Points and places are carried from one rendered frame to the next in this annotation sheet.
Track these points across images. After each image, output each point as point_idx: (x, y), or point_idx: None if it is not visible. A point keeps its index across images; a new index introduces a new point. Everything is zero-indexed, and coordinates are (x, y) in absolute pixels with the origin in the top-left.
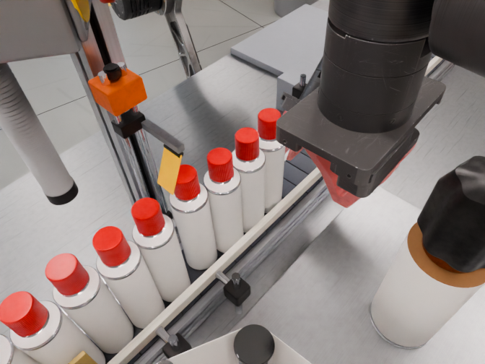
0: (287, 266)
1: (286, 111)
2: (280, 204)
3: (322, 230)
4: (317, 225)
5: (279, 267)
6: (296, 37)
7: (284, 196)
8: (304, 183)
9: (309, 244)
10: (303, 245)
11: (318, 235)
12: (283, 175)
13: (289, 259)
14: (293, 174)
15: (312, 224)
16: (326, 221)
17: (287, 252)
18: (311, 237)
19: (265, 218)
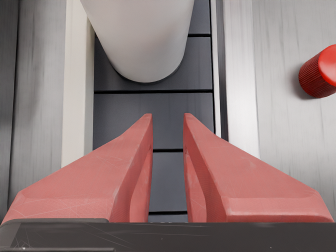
0: (40, 14)
1: (311, 211)
2: (77, 9)
3: (33, 133)
4: (47, 136)
5: (50, 1)
6: None
7: (126, 99)
8: (68, 125)
9: (34, 83)
10: (42, 72)
11: (31, 117)
12: (177, 157)
13: (46, 27)
14: (159, 181)
15: (59, 129)
16: (38, 160)
17: (59, 38)
18: (41, 101)
19: None
